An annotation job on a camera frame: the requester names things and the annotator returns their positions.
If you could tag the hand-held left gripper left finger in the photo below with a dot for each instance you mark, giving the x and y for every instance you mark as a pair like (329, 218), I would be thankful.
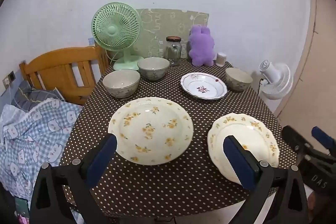
(101, 158)

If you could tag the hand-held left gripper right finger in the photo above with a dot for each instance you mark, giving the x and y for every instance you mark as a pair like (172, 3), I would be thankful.
(240, 163)

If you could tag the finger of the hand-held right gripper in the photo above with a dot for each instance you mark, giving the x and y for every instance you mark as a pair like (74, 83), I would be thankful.
(292, 136)
(324, 137)

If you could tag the scalloped yellow floral plate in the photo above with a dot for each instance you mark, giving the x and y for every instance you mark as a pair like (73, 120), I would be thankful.
(249, 134)

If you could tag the round yellow floral plate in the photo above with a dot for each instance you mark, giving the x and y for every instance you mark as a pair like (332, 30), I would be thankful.
(149, 132)

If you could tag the grey floral ceramic bowl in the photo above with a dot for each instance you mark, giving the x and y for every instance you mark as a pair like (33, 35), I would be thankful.
(239, 79)
(120, 83)
(153, 67)

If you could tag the white plate with red flowers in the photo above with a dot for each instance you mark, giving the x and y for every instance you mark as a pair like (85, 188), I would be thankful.
(202, 87)

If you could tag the white fan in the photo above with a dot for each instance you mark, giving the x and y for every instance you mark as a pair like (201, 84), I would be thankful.
(278, 79)

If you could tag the brown polka dot tablecloth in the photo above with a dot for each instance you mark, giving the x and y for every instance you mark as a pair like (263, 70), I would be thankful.
(157, 187)

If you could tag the blue checkered blanket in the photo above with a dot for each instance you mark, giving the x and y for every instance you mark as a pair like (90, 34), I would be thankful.
(34, 134)

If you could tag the grey striped cloth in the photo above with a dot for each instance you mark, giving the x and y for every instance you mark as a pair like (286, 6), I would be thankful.
(34, 98)

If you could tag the cotton swab container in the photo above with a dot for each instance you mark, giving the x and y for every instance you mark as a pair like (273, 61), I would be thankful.
(221, 59)

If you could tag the wooden headboard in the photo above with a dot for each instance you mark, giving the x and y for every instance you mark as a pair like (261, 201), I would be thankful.
(52, 64)

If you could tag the purple plush toy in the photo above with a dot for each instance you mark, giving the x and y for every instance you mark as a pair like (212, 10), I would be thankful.
(200, 45)

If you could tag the glass jar with dark lid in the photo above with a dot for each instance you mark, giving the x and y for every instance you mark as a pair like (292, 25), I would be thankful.
(173, 52)

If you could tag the green desk fan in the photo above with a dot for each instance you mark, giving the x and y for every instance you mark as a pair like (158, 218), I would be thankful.
(113, 29)

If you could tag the green patterned board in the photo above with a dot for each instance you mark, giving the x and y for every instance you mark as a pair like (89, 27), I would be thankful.
(170, 22)

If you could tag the wall socket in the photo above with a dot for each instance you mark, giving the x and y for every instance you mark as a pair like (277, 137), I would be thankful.
(8, 79)

